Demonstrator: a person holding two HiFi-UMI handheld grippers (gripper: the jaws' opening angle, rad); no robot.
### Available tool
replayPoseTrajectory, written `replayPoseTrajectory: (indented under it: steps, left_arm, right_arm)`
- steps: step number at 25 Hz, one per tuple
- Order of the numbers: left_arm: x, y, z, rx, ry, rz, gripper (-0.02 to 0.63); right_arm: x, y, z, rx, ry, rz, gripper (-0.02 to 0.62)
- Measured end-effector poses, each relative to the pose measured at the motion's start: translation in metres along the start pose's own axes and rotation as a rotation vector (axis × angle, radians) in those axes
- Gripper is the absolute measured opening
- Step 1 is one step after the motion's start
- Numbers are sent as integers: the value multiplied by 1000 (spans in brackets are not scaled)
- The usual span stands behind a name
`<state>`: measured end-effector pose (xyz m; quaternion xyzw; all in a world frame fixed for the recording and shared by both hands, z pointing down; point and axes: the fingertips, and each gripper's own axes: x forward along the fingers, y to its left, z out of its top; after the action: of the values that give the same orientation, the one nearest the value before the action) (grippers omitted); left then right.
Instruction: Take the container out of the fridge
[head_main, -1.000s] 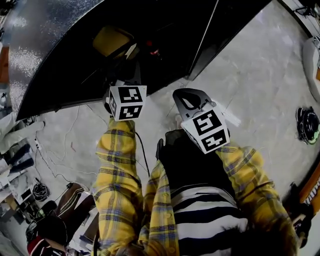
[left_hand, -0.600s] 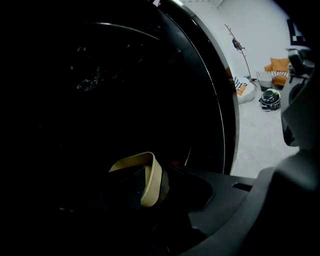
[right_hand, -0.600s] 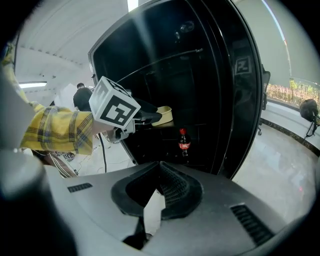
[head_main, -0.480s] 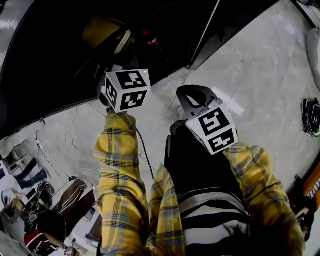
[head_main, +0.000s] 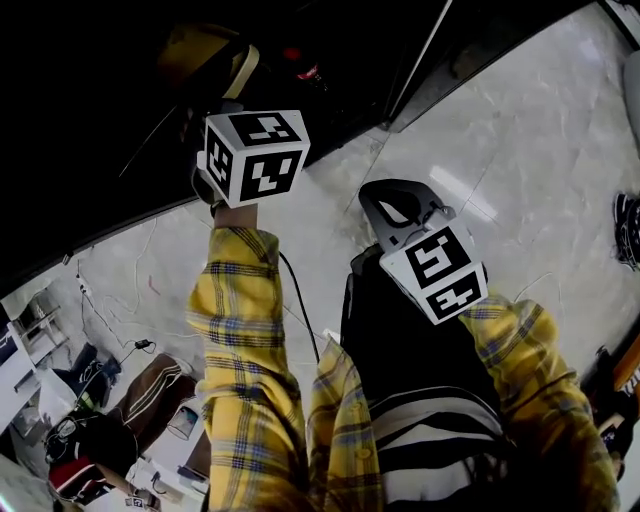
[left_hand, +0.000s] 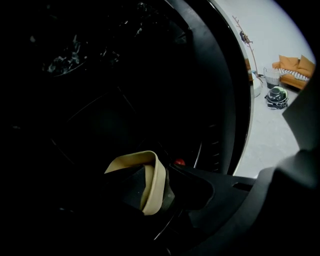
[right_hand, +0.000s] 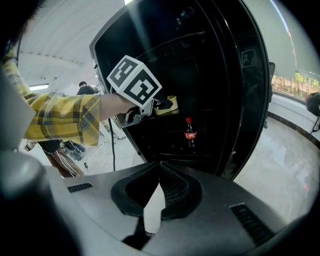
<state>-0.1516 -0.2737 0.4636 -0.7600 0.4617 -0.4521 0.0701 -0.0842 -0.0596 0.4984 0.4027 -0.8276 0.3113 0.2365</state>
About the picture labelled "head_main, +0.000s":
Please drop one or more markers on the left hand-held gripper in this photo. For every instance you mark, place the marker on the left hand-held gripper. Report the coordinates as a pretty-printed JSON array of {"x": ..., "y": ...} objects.
[{"x": 260, "y": 150}]

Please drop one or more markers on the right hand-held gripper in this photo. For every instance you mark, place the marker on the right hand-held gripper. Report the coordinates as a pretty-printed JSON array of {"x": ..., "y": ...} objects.
[{"x": 440, "y": 270}]

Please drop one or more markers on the cream plastic tray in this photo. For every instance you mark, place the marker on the cream plastic tray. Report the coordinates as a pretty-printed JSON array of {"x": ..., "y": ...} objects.
[{"x": 195, "y": 55}]

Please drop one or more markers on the person's left forearm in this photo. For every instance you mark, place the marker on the person's left forearm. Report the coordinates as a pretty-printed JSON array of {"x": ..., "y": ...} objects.
[{"x": 240, "y": 325}]

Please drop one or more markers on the person's right forearm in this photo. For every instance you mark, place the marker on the person's right forearm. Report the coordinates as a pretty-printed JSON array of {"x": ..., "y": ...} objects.
[{"x": 530, "y": 375}]

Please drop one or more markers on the dark soda bottle red label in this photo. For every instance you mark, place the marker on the dark soda bottle red label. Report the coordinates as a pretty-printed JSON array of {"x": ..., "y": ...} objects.
[{"x": 307, "y": 70}]

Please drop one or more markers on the person's black trousers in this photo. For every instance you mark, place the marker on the person's black trousers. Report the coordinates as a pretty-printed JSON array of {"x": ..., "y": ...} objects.
[{"x": 400, "y": 325}]

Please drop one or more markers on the black power adapter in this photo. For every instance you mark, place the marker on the black power adapter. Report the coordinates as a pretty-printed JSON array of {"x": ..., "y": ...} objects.
[{"x": 144, "y": 344}]

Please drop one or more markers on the black white sneaker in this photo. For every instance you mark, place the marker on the black white sneaker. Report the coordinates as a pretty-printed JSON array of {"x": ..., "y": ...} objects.
[{"x": 629, "y": 230}]

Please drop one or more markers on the person's striped shirt torso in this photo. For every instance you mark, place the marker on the person's striped shirt torso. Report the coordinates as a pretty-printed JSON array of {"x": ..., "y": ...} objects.
[{"x": 425, "y": 440}]

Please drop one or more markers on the wooden shelf unit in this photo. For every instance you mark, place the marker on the wooden shelf unit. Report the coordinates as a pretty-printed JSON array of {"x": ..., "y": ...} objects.
[{"x": 625, "y": 370}]

